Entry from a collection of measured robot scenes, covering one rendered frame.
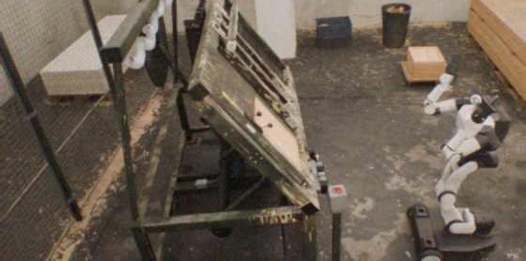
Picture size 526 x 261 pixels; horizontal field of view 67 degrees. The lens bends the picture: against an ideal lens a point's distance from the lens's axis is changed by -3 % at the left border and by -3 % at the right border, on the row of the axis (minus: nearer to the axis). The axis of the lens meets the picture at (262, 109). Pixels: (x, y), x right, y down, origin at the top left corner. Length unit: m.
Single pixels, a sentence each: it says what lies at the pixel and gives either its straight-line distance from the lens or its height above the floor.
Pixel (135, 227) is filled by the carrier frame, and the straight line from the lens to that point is 3.26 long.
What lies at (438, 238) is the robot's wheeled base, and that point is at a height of 0.17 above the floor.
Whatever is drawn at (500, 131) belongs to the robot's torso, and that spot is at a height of 1.27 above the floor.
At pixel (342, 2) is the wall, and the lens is 8.19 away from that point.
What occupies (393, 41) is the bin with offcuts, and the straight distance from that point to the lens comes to 7.38.
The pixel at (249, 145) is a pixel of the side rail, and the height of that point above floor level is 1.44.
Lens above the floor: 3.03
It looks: 32 degrees down
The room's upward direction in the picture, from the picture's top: 6 degrees counter-clockwise
